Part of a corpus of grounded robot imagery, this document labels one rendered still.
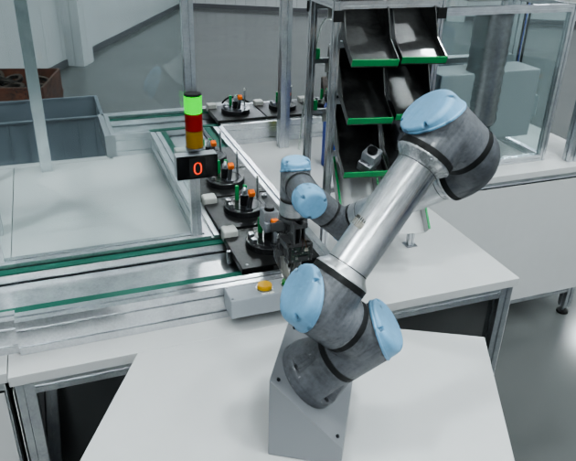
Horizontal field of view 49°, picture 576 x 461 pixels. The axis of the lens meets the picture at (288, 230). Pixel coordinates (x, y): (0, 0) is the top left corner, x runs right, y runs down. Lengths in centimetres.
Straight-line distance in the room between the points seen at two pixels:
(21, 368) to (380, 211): 98
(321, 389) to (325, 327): 18
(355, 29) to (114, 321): 104
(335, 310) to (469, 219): 181
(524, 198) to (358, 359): 193
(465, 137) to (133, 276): 107
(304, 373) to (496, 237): 190
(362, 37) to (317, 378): 99
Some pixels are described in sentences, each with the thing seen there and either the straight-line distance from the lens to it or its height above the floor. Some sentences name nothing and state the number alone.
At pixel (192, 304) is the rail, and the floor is 92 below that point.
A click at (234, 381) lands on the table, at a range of 159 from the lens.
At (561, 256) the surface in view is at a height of 38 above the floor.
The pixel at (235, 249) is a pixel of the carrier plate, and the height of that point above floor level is 97.
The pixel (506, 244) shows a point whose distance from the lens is 313.
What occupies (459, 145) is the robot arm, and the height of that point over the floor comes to 150.
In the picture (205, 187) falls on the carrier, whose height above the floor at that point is 97.
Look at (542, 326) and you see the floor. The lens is 353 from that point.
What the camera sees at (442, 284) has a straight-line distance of 202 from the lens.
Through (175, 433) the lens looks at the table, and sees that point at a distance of 148.
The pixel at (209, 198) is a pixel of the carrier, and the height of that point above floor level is 99.
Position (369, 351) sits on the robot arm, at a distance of 125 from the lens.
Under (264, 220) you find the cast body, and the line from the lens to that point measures 187.
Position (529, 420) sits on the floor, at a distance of 295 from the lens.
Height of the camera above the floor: 189
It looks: 27 degrees down
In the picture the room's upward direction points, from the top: 2 degrees clockwise
